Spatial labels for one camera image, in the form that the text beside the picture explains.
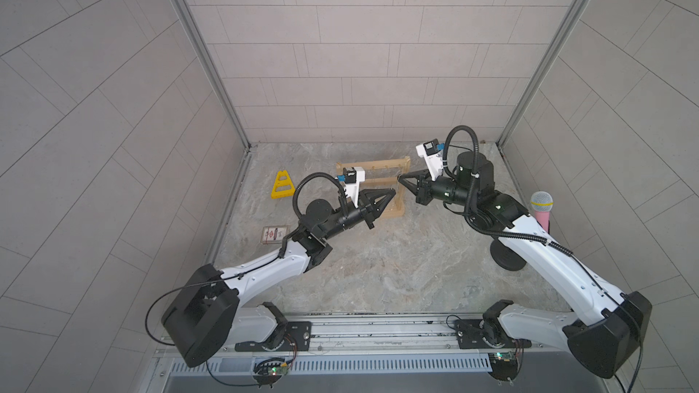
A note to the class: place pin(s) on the left green circuit board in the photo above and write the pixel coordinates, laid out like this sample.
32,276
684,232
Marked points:
268,372

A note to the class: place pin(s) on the pink toy microphone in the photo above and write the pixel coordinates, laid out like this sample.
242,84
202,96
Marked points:
542,205

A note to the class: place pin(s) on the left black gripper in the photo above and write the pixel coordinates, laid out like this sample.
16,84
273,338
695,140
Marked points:
369,212

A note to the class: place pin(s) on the right green circuit board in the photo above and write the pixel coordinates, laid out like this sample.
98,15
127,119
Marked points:
505,366

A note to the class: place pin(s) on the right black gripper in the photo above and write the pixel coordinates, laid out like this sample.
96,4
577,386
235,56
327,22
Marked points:
425,189

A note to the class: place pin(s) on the white ventilation grille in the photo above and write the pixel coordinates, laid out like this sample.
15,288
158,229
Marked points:
349,365

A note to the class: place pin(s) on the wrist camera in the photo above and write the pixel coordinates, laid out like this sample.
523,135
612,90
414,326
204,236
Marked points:
351,178
431,152

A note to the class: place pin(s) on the black microphone stand base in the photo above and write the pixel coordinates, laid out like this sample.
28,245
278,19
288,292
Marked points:
506,258

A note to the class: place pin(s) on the green circuit board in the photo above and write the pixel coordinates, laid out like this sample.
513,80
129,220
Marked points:
268,372
505,366

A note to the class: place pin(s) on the yellow triangular plastic piece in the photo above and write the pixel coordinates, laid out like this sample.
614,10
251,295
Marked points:
283,186

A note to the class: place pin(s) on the small card box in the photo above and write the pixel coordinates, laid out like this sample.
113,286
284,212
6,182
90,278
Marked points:
274,234

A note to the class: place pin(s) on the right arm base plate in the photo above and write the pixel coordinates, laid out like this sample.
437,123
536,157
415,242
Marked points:
479,334

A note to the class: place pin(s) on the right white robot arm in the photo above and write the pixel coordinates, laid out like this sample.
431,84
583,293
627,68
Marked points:
603,327

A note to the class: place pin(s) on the wooden jewelry display stand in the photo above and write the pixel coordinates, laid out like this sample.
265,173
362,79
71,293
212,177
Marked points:
381,174

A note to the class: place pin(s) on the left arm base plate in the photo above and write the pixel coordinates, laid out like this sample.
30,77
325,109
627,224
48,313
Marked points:
294,335

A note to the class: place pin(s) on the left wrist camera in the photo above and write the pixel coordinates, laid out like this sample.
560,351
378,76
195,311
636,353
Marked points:
351,178

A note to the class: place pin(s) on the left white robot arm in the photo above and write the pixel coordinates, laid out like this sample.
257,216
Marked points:
211,311

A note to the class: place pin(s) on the aluminium mounting rail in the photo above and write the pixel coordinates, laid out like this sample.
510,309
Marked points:
415,333

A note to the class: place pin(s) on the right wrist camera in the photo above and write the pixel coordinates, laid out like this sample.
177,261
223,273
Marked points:
431,152

